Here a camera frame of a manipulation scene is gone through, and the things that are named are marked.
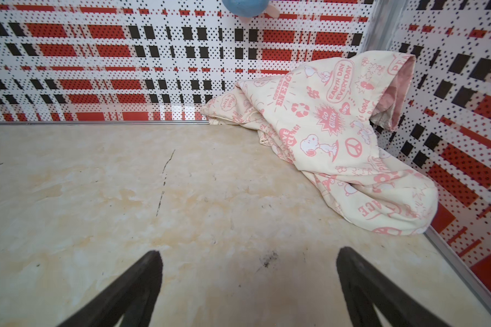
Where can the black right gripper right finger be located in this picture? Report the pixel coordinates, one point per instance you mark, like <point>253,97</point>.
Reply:
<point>366,291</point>

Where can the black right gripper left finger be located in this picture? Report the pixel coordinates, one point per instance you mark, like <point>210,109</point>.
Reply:
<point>129,300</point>

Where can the cream pink printed jacket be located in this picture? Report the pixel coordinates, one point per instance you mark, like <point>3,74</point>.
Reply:
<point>321,117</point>

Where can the blue striped hanging doll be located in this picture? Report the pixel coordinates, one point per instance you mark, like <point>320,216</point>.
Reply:
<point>251,8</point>

